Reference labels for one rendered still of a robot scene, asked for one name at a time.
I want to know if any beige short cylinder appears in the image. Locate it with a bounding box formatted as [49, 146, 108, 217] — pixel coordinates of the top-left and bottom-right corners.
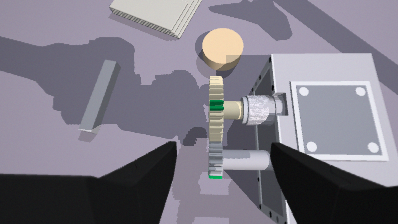
[202, 28, 243, 71]

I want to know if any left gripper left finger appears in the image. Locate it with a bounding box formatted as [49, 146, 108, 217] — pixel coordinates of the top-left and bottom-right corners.
[0, 141, 177, 224]

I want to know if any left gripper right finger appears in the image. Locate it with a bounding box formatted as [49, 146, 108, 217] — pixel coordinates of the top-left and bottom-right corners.
[270, 142, 398, 224]

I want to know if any grey ribbed engine case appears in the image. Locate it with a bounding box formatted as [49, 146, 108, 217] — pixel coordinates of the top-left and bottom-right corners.
[209, 53, 398, 224]

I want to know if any camshaft with cream gear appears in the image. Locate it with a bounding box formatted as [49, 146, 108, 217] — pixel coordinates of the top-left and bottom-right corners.
[209, 76, 249, 142]

